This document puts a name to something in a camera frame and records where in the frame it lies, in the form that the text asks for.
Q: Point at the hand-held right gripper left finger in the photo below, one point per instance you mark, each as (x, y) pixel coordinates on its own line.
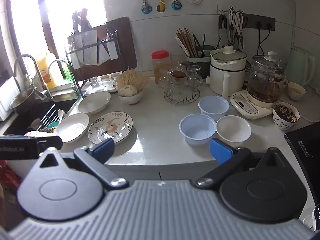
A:
(103, 147)

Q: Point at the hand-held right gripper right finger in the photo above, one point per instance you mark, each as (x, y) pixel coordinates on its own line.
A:
(220, 152)

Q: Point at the floral plate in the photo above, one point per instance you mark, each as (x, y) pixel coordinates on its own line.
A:
(111, 126)

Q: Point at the translucent plastic bowl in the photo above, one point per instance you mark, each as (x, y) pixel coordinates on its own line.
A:
(213, 107)
(197, 130)

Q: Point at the white plate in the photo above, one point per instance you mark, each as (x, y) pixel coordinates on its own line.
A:
(72, 128)
(93, 103)

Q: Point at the red patterned cloth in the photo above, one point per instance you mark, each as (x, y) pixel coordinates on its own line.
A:
(8, 177)

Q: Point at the black sink roll rack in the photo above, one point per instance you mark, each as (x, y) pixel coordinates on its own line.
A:
(48, 118)

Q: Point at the steel pot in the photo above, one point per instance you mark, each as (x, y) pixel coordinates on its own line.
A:
(22, 101)

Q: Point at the white spoon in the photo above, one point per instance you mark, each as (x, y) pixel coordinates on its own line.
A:
(60, 114)

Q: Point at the cream kettle base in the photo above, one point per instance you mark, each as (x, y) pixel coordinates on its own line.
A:
(246, 106)

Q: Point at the white bowl holding garlic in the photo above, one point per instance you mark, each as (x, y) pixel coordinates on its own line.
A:
(131, 100)

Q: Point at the white rack drip tray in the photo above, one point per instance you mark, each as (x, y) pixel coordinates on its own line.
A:
(100, 90)

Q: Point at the garlic bulb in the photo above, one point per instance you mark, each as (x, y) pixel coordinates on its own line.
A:
(127, 90)

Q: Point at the drinking glass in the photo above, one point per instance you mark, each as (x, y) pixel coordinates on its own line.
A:
(114, 78)
(93, 82)
(104, 80)

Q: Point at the pale thin noodle bundle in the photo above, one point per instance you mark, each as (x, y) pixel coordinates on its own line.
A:
(131, 78)

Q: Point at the chrome faucet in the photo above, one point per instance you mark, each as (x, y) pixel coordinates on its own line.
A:
(72, 80)

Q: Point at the floral cup with tea leaves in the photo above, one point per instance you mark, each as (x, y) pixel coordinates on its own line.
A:
(285, 116)

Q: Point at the dark tall faucet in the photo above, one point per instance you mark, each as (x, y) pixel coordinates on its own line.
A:
(37, 75)

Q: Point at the white electric pot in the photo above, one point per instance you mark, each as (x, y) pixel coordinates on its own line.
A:
(225, 77)

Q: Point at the orange detergent bottle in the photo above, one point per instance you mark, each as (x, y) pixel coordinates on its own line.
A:
(47, 72)

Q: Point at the group of glass cups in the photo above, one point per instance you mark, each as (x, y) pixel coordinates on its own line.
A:
(181, 82)

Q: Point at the black induction cooktop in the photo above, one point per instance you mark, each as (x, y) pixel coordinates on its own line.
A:
(303, 145)

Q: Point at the glass health kettle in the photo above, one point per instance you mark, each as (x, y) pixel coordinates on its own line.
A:
(266, 82)

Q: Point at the green bottle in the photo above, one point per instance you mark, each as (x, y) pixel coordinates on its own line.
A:
(66, 71)

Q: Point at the green white utensil holder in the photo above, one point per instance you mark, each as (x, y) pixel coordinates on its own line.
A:
(203, 62)

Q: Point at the small cream tea cup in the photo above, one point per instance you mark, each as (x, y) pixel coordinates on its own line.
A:
(296, 91)

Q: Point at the red lid plastic jar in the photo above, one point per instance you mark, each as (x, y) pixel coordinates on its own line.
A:
(161, 67)

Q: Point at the white rack caddy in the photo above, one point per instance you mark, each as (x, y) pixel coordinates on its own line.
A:
(112, 48)

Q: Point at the grey textured board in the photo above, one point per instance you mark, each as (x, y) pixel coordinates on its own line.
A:
(89, 46)

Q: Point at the black dish rack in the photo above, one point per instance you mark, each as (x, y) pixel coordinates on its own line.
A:
(100, 43)

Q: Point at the brown cutting board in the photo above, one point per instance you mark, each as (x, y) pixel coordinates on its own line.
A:
(125, 42)

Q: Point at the bundle of dark chopsticks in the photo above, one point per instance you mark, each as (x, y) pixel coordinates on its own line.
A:
(203, 45)

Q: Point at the bundle of wooden chopsticks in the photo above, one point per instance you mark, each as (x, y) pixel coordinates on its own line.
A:
(186, 42)

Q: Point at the pale green electric kettle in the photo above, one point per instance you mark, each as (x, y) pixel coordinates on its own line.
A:
(298, 66)

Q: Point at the dark wall socket strip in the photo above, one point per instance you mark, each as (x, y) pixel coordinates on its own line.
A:
(262, 22)

